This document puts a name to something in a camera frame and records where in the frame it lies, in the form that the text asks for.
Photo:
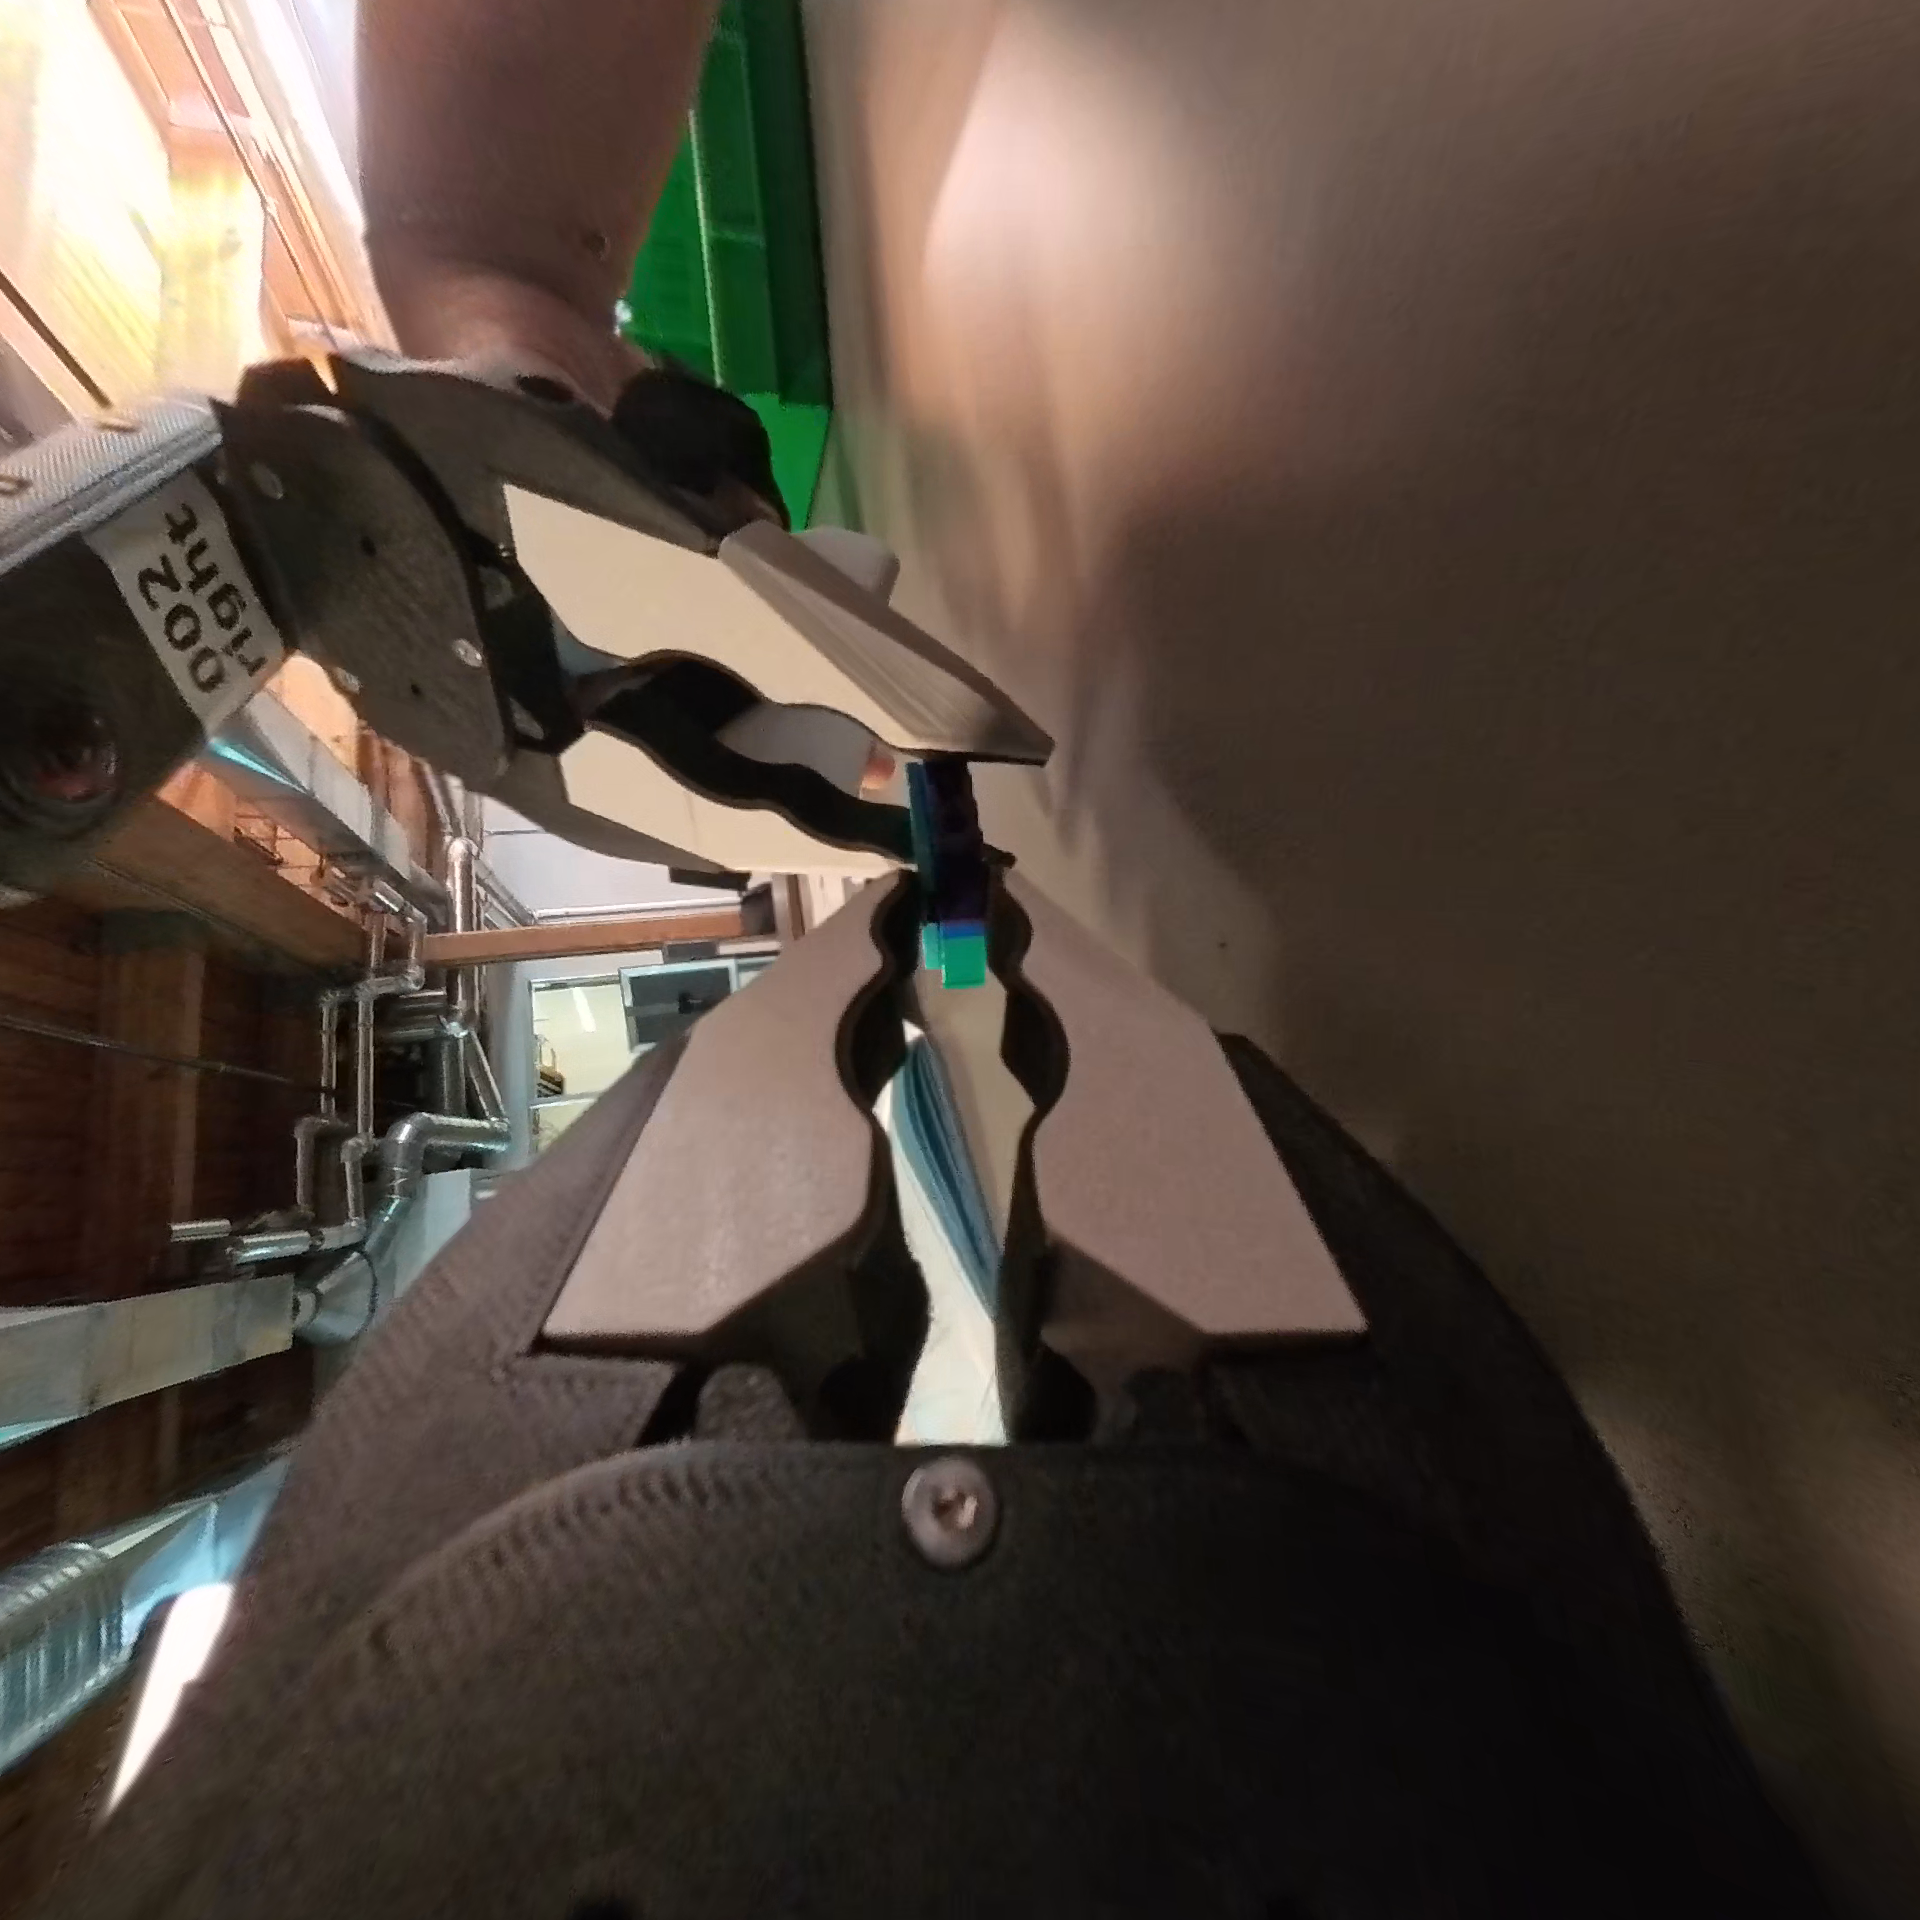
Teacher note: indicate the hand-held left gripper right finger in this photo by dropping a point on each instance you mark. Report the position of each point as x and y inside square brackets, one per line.
[1171, 1171]

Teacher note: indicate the person's right forearm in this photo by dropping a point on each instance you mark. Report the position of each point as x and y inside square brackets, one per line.
[495, 181]

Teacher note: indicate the silver ceiling pipes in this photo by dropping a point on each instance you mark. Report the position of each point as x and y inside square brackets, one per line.
[361, 1079]

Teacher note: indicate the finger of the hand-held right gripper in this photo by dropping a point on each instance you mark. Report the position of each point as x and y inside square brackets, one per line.
[780, 631]
[661, 797]

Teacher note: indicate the open lego instruction booklet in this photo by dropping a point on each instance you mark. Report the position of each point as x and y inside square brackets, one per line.
[945, 1156]

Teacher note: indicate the green plastic bin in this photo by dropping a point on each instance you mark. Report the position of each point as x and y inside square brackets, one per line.
[751, 225]

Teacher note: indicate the teal and blue lego assembly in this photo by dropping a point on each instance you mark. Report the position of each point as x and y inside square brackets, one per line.
[950, 900]

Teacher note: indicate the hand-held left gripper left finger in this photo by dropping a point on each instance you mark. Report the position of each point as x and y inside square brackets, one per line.
[721, 1171]

